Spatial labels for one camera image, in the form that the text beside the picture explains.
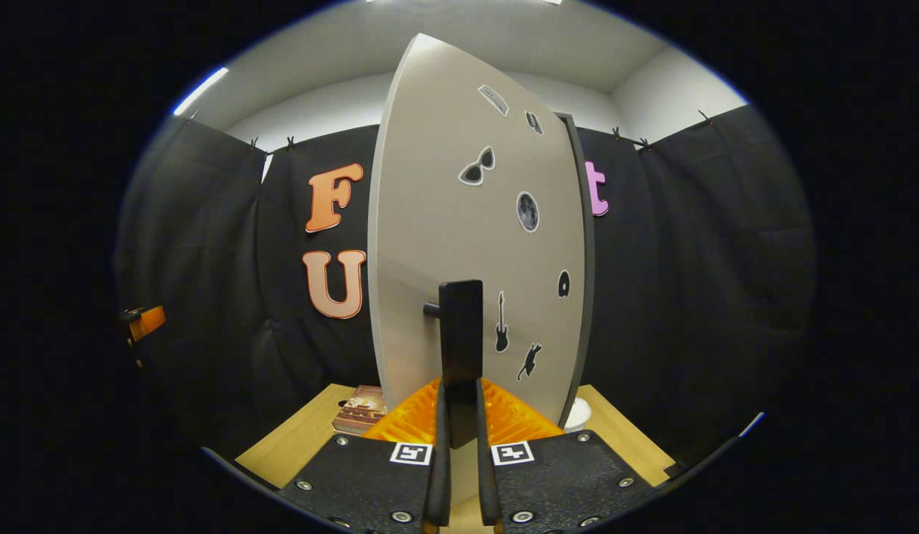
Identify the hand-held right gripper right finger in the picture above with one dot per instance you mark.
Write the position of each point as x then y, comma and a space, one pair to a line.
486, 482

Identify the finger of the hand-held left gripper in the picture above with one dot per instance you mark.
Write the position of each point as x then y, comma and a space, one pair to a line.
149, 322

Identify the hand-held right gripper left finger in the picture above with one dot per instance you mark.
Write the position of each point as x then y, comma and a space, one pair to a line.
438, 475

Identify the grey cabinet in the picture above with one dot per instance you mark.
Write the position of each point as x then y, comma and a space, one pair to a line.
589, 259

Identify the white cabinet door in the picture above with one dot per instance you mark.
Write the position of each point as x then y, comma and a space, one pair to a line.
444, 222

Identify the red cover book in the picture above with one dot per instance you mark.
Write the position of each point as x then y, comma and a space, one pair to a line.
359, 408

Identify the white bowl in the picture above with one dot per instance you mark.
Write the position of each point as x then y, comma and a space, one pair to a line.
579, 415

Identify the small ceiling light panel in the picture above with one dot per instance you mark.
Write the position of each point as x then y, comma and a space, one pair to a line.
199, 90

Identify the black backdrop cloth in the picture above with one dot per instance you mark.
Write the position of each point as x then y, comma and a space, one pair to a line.
689, 297

